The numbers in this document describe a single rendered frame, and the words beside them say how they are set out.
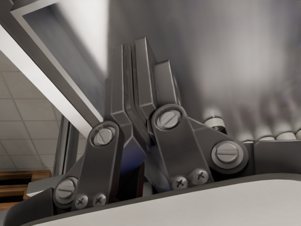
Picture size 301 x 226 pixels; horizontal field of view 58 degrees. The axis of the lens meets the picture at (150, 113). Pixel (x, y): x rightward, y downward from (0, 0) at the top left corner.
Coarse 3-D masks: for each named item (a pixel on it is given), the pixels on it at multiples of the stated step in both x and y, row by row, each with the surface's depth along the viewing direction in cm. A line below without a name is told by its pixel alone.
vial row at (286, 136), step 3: (285, 132) 32; (288, 132) 32; (297, 132) 32; (300, 132) 31; (279, 135) 32; (282, 135) 32; (285, 135) 31; (288, 135) 31; (291, 135) 31; (294, 135) 32; (297, 135) 32; (300, 135) 31; (261, 138) 32; (264, 138) 32; (267, 138) 32; (270, 138) 32; (273, 138) 32; (276, 138) 32; (279, 138) 32; (282, 138) 31; (285, 138) 31; (288, 138) 31; (291, 138) 31; (294, 138) 31; (297, 138) 32; (300, 138) 31; (246, 141) 33; (249, 141) 32
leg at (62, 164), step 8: (64, 120) 68; (64, 128) 67; (72, 128) 67; (64, 136) 65; (72, 136) 66; (64, 144) 64; (72, 144) 64; (56, 152) 63; (64, 152) 62; (72, 152) 63; (56, 160) 62; (64, 160) 61; (72, 160) 62; (56, 168) 60; (64, 168) 60
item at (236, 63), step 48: (48, 0) 14; (96, 0) 18; (144, 0) 18; (192, 0) 18; (240, 0) 18; (288, 0) 19; (48, 48) 16; (96, 48) 20; (192, 48) 21; (240, 48) 22; (288, 48) 22; (96, 96) 22; (192, 96) 26; (240, 96) 26; (288, 96) 27
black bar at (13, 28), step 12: (0, 0) 15; (12, 0) 15; (0, 12) 16; (0, 24) 16; (12, 24) 16; (12, 36) 17; (24, 36) 17; (24, 48) 18; (36, 48) 18; (36, 60) 19; (48, 60) 19; (48, 72) 20; (60, 84) 21; (72, 96) 22; (84, 108) 23; (96, 120) 24; (144, 180) 35
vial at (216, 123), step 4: (208, 120) 28; (212, 120) 28; (216, 120) 28; (220, 120) 28; (208, 124) 28; (212, 124) 28; (216, 124) 28; (220, 124) 28; (216, 128) 27; (220, 128) 27; (224, 128) 28; (224, 132) 27
